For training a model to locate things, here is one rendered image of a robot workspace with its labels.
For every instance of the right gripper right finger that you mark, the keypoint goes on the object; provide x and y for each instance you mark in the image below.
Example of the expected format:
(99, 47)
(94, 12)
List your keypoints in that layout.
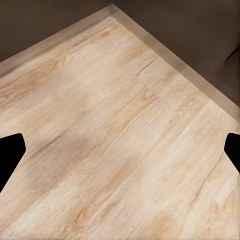
(232, 149)

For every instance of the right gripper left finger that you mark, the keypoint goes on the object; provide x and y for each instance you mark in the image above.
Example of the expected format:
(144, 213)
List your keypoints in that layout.
(12, 149)

